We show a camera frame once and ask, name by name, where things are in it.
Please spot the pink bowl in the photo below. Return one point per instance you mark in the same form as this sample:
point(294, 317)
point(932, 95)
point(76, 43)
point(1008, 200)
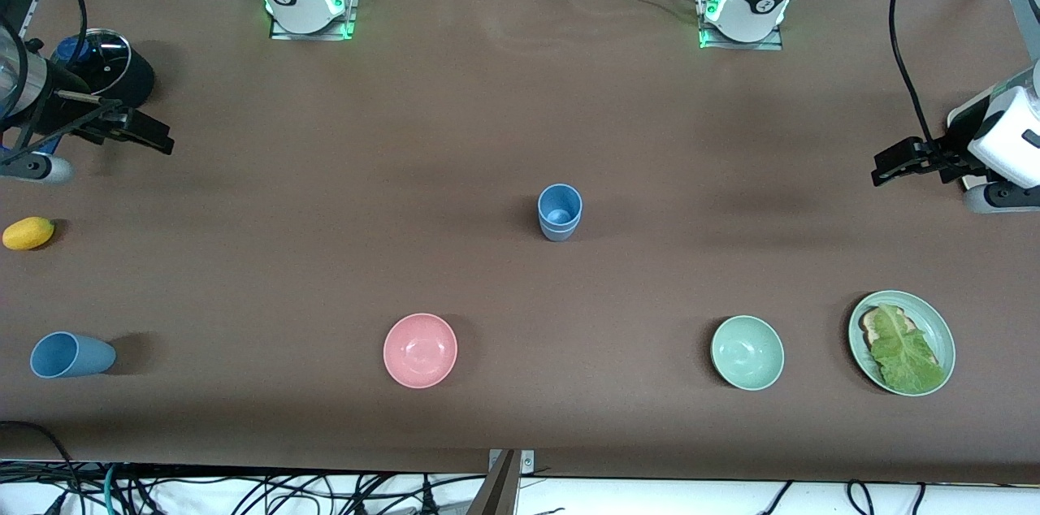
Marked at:
point(420, 351)

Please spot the green bowl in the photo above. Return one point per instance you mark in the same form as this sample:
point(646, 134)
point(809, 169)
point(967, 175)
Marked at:
point(747, 352)

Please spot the white cutting board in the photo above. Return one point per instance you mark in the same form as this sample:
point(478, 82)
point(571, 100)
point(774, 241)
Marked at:
point(968, 102)

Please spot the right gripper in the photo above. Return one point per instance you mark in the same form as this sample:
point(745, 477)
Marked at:
point(50, 114)

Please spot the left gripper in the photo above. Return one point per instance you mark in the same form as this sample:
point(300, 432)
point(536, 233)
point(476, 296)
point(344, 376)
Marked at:
point(949, 153)

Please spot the grey beam under table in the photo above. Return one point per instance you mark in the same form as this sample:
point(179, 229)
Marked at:
point(497, 491)

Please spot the green plate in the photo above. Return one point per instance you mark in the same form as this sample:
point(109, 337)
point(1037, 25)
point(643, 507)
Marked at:
point(942, 336)

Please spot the blue cup holding white paper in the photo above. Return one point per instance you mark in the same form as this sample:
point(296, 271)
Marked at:
point(559, 236)

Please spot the metal table edge bracket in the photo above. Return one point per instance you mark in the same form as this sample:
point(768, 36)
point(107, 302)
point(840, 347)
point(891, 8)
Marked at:
point(526, 462)

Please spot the toast slice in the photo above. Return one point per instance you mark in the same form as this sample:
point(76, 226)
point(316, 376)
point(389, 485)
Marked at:
point(871, 326)

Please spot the brown table cloth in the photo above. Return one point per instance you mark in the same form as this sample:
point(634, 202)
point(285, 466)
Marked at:
point(520, 133)

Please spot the glass lid with blue knob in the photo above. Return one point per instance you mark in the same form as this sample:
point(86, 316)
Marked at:
point(110, 56)

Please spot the green lettuce leaf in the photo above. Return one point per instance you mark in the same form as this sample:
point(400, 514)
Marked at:
point(906, 352)

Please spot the yellow lemon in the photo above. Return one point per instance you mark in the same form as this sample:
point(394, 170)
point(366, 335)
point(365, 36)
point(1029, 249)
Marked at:
point(28, 233)

